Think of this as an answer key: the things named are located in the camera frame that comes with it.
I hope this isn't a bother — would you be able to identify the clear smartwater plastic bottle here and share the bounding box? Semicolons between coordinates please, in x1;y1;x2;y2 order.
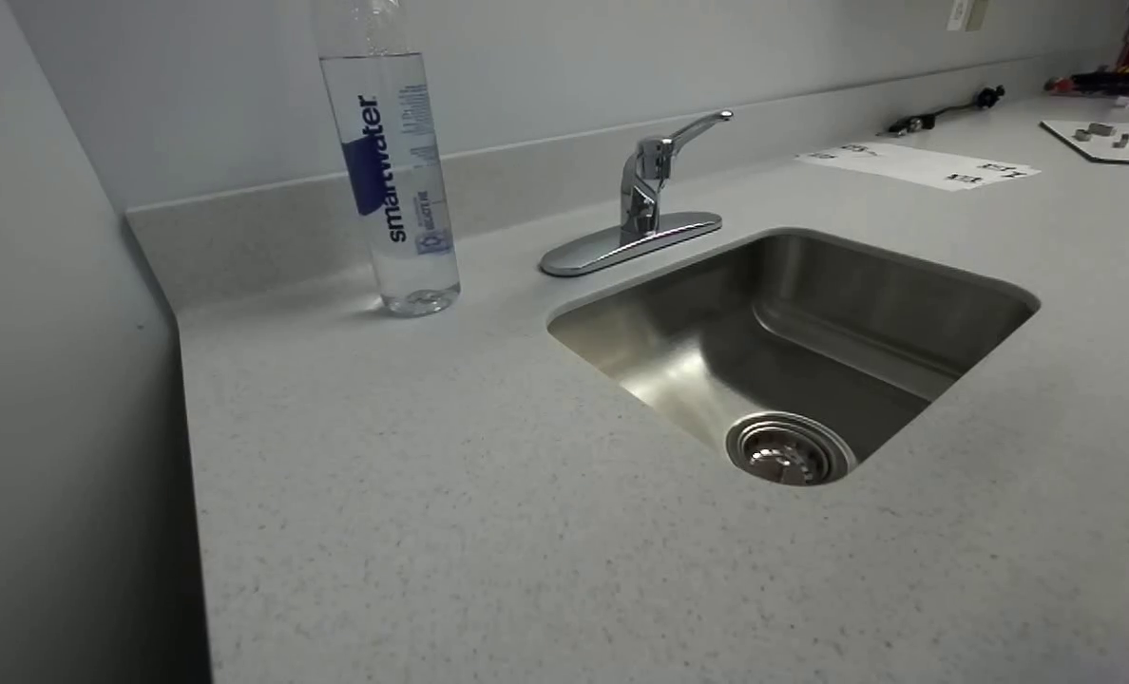
309;0;461;320

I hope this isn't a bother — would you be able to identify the white paper sheet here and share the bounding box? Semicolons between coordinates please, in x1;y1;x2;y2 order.
806;142;1030;190

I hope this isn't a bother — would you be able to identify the black cable on counter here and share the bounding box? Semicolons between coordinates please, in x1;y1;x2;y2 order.
881;84;1009;142

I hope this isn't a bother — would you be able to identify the wall outlet plate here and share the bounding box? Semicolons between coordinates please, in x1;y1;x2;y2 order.
946;0;987;30

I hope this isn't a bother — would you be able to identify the stainless steel sink basin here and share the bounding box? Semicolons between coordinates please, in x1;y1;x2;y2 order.
549;228;1041;472

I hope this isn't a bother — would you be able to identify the chrome sink faucet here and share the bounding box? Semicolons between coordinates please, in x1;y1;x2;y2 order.
537;110;730;276

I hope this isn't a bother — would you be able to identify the metal sink drain strainer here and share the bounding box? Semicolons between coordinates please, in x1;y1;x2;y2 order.
726;410;860;485

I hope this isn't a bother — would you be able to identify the white board with parts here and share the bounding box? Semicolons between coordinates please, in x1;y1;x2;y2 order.
1041;118;1129;163

